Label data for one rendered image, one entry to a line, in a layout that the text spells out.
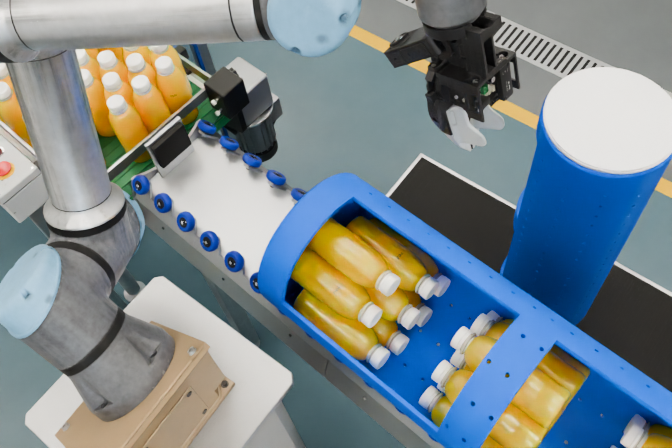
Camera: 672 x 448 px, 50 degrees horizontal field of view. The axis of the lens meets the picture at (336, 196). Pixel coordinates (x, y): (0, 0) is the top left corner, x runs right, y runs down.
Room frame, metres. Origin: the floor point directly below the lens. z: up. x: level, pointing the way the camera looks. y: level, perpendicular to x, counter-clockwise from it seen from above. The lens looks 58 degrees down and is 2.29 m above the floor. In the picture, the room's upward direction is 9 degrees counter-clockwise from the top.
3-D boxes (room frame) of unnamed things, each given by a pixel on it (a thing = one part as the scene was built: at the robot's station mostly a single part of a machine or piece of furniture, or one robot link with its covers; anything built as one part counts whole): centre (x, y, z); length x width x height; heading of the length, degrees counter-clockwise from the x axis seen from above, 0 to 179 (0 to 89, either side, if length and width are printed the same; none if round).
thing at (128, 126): (1.07, 0.44, 0.99); 0.07 x 0.07 x 0.18
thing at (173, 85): (1.16, 0.34, 0.99); 0.07 x 0.07 x 0.18
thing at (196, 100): (1.06, 0.40, 0.96); 0.40 x 0.01 x 0.03; 131
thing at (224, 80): (1.16, 0.22, 0.95); 0.10 x 0.07 x 0.10; 131
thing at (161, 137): (0.99, 0.35, 0.99); 0.10 x 0.02 x 0.12; 131
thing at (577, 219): (0.86, -0.60, 0.59); 0.28 x 0.28 x 0.88
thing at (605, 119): (0.86, -0.60, 1.03); 0.28 x 0.28 x 0.01
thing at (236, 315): (0.90, 0.36, 0.31); 0.06 x 0.06 x 0.63; 41
